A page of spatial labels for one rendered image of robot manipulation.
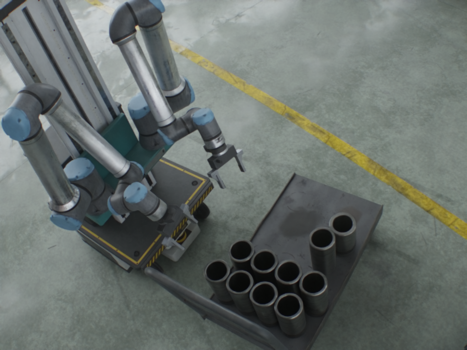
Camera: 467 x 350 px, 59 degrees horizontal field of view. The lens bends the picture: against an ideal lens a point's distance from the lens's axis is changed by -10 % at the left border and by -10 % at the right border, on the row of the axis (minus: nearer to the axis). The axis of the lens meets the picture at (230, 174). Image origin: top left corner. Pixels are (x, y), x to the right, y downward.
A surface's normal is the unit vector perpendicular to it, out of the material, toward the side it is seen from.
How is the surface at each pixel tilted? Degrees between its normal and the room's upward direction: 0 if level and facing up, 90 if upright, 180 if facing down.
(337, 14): 0
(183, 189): 0
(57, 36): 90
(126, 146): 90
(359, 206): 0
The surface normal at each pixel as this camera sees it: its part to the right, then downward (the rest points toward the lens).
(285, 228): -0.21, -0.62
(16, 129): -0.19, 0.70
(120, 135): 0.80, 0.34
